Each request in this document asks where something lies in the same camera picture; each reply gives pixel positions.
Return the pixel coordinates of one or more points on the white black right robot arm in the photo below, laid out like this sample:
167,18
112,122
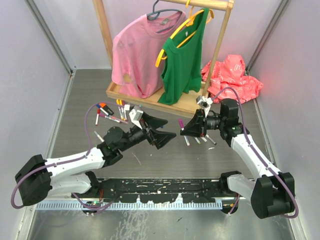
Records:
238,138

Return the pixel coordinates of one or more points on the wooden clothes rack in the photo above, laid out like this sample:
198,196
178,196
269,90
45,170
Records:
186,106

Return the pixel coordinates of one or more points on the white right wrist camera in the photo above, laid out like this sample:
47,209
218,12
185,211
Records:
205,103

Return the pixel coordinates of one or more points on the pink t-shirt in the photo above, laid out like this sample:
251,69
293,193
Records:
135,51

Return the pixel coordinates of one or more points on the green tank top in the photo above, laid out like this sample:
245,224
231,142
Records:
181,55

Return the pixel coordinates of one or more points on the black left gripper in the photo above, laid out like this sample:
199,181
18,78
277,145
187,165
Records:
158,138

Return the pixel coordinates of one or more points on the crumpled coral pink cloth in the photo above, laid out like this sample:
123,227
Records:
231,73

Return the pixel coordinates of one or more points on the slotted cable duct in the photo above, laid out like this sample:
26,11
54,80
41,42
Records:
72,205

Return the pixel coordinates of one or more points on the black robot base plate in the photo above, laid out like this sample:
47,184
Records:
156,190

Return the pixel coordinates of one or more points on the white pen on left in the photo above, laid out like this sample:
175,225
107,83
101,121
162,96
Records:
99,136

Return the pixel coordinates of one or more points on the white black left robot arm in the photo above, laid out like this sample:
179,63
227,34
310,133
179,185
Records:
40,177

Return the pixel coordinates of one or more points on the thin white pen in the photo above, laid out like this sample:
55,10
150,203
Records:
209,138

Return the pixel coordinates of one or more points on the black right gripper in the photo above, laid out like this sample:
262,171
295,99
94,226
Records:
194,127

